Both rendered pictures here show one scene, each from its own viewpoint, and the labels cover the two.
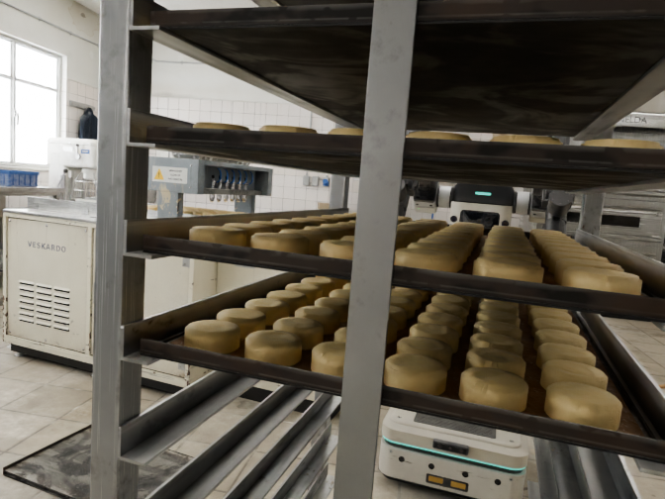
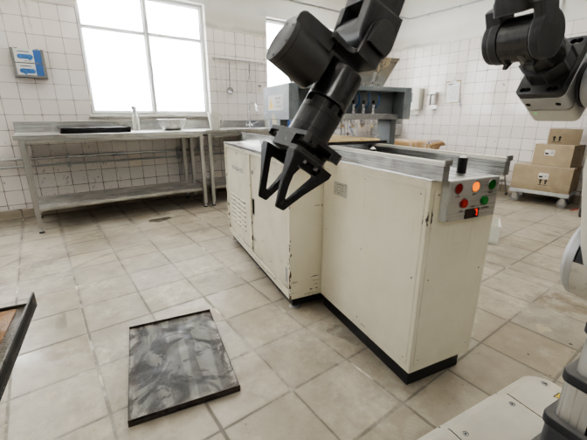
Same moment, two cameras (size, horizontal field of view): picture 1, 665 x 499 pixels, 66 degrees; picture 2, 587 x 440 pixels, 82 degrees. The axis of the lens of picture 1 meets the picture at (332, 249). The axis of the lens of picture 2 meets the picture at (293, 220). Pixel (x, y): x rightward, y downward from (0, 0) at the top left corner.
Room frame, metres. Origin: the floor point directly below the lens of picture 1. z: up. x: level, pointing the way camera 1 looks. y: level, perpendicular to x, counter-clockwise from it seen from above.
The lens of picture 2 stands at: (1.24, -0.50, 1.04)
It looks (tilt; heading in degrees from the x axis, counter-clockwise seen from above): 17 degrees down; 44
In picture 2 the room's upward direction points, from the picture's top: straight up
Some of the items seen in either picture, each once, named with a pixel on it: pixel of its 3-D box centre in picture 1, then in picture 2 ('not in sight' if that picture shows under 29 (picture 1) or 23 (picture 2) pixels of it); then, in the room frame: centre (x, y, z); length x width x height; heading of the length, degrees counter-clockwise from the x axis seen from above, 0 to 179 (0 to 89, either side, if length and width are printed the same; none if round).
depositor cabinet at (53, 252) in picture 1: (138, 290); (298, 206); (2.95, 1.11, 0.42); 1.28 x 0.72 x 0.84; 69
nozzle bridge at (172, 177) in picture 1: (212, 194); (336, 120); (2.78, 0.66, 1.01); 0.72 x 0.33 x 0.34; 159
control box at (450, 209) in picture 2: not in sight; (469, 197); (2.47, -0.15, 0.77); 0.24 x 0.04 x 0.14; 159
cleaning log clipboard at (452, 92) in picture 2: not in sight; (452, 93); (6.88, 1.58, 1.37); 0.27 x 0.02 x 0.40; 81
